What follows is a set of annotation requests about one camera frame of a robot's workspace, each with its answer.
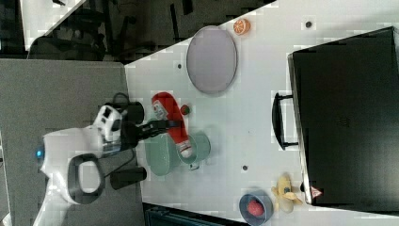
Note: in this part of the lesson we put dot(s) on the peeled banana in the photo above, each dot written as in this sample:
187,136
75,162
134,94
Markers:
285,197

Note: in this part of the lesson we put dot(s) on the red strawberry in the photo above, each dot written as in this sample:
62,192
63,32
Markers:
185,109

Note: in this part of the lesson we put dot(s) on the teal metal cup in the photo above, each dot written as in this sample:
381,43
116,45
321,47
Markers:
200,146

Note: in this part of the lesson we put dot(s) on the grey round plate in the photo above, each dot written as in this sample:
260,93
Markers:
211,60

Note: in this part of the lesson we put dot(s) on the blue bowl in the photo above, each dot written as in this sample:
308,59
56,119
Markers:
261,197

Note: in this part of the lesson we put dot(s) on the green oval strainer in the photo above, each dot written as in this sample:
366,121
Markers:
160,151

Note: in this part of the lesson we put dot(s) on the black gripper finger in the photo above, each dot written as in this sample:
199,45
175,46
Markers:
165,125

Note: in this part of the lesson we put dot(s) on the orange half slice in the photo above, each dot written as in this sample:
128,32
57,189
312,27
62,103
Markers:
241,26

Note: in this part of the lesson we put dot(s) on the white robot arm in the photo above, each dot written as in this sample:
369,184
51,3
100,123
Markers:
70,159

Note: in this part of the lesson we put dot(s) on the red ketchup bottle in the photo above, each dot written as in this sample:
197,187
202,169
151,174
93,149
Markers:
165,107

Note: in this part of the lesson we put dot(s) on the black toaster oven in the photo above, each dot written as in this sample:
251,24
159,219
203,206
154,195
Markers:
346,103

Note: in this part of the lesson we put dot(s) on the red fruit in bowl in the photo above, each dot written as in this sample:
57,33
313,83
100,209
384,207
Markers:
255,208

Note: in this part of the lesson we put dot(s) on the black cylinder post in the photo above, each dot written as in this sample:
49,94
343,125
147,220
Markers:
127,177
132,112

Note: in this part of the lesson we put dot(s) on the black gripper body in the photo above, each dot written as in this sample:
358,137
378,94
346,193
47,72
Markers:
131,134

